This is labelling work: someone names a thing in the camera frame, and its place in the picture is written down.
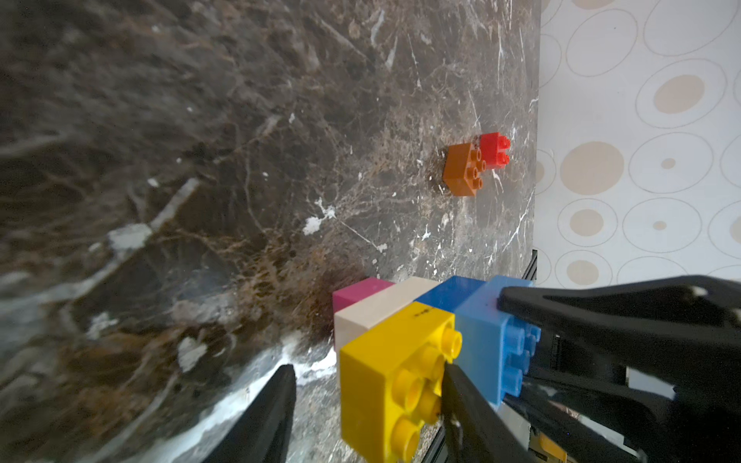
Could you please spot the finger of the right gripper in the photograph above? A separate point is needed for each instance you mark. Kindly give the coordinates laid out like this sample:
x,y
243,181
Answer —
x,y
683,330
595,421

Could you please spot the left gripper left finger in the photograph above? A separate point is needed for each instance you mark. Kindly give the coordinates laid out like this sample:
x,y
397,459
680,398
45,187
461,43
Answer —
x,y
263,431

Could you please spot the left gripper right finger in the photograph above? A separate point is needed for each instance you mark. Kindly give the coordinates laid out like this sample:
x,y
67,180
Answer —
x,y
473,430

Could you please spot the light blue lego brick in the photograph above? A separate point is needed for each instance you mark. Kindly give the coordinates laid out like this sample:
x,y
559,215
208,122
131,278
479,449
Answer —
x,y
497,347

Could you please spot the yellow lego brick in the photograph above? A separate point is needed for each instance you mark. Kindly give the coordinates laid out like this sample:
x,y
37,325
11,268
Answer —
x,y
391,381

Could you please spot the dark blue lego brick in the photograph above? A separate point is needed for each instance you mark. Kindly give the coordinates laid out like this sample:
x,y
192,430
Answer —
x,y
448,295

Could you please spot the white lego brick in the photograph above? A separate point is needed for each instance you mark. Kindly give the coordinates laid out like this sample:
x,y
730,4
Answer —
x,y
353,321

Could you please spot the pink lego brick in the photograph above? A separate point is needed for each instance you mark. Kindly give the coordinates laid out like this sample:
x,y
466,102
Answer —
x,y
357,292

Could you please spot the red lego brick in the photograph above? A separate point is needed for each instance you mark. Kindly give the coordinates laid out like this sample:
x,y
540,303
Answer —
x,y
494,148

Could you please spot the orange lego brick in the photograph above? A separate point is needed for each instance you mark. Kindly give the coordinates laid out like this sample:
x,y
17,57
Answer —
x,y
463,170

